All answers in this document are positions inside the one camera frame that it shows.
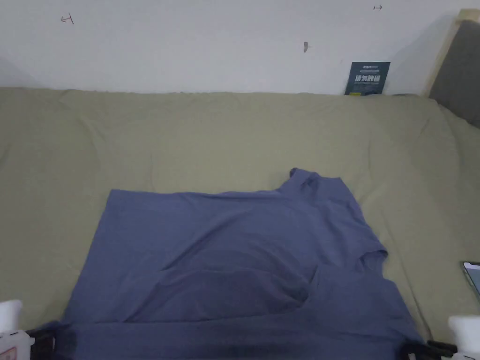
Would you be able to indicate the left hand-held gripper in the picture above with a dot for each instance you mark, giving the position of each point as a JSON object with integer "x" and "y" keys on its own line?
{"x": 11, "y": 333}

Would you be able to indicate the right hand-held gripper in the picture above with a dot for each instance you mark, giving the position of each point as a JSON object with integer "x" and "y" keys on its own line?
{"x": 467, "y": 333}

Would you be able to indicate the dark blue shirt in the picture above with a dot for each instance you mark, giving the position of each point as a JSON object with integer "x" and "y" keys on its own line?
{"x": 225, "y": 262}

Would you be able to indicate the smartphone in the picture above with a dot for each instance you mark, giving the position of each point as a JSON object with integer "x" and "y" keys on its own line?
{"x": 473, "y": 278}

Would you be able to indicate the bed with pale green sheet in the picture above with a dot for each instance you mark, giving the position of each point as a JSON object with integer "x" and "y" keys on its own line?
{"x": 210, "y": 142}

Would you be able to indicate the grey padded headboard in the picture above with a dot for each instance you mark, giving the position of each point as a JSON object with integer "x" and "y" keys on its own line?
{"x": 459, "y": 71}

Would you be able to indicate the dark blue printed card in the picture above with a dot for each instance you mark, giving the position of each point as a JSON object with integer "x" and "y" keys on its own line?
{"x": 367, "y": 78}

